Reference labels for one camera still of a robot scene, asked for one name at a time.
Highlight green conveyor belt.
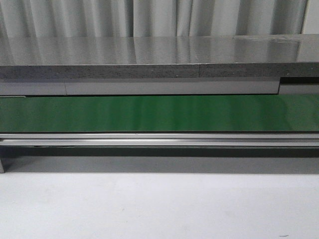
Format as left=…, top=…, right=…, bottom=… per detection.
left=0, top=95, right=319, bottom=133

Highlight grey stone countertop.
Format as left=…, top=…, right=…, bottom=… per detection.
left=0, top=34, right=319, bottom=96

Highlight white pleated curtain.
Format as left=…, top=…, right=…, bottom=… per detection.
left=0, top=0, right=307, bottom=37

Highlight aluminium conveyor frame rail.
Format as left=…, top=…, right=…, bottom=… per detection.
left=0, top=132, right=319, bottom=174

